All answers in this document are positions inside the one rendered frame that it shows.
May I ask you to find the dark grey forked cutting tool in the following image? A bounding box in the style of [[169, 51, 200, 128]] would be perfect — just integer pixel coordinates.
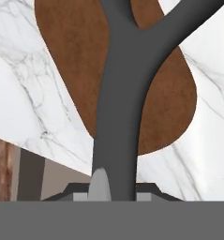
[[87, 0, 224, 203]]

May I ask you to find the brown wooden cupboard front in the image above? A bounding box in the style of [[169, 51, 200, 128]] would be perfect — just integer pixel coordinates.
[[0, 138, 14, 203]]

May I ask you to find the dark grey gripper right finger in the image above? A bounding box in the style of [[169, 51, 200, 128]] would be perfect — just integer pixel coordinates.
[[135, 182, 184, 203]]

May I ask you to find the brown wooden cutting board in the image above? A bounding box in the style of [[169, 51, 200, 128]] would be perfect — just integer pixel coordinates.
[[34, 0, 199, 157]]

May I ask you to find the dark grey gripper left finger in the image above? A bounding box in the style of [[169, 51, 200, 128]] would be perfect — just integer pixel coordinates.
[[41, 182, 93, 203]]

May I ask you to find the dark grey cupboard panel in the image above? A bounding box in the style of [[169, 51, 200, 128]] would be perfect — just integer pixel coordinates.
[[16, 147, 46, 203]]

